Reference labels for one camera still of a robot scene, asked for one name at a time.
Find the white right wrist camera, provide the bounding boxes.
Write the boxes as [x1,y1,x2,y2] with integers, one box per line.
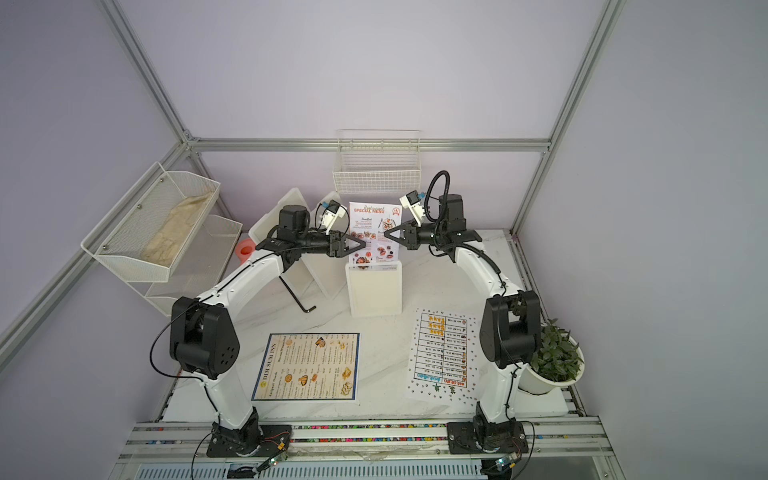
[400,190,426,227]

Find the small special menu flyer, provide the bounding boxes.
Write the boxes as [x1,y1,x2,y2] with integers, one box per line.
[349,202,402,269]

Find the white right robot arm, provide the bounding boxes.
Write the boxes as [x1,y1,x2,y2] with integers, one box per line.
[384,170,542,433]

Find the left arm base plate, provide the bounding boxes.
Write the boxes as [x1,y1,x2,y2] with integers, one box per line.
[206,422,292,458]

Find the beige cloth in shelf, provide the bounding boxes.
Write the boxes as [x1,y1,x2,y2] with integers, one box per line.
[141,193,212,267]

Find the large dim sum menu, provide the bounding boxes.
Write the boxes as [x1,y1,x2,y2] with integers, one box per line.
[252,333,360,402]

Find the narrow white rack box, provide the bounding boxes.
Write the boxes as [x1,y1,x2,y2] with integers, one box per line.
[345,261,403,318]

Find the large white board front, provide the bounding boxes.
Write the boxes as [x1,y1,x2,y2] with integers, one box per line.
[302,191,346,300]

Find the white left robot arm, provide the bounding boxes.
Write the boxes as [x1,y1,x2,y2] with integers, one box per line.
[165,205,366,432]

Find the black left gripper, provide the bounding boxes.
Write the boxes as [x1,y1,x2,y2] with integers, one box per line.
[298,231,366,258]

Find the pink plastic cup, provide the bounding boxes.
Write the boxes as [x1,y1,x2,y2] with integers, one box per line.
[235,238,256,264]

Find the dotted table price menu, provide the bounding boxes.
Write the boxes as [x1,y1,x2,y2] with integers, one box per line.
[405,308,480,408]

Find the potted green plant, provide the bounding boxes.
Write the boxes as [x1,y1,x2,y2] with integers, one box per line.
[519,319,585,396]

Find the black allen key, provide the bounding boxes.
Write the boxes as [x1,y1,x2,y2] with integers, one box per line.
[279,276,317,314]

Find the large white board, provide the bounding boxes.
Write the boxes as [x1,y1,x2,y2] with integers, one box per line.
[302,191,346,300]
[248,188,307,244]

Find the upper white mesh shelf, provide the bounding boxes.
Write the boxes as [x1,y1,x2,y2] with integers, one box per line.
[81,163,220,283]

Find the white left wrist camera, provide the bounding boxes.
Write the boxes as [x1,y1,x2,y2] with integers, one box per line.
[319,200,347,235]

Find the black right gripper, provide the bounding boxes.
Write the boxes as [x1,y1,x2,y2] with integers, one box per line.
[386,219,447,252]

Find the white wire wall basket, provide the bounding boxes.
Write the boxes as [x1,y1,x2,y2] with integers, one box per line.
[332,129,422,195]

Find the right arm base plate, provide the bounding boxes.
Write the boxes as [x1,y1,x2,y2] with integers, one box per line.
[446,421,529,454]

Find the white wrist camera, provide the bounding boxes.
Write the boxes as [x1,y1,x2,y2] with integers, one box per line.
[319,200,347,235]
[400,190,426,227]

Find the aluminium front rail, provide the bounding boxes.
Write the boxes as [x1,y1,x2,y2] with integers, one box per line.
[118,416,615,463]

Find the large white board rear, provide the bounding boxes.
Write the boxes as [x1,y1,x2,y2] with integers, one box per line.
[248,188,307,244]

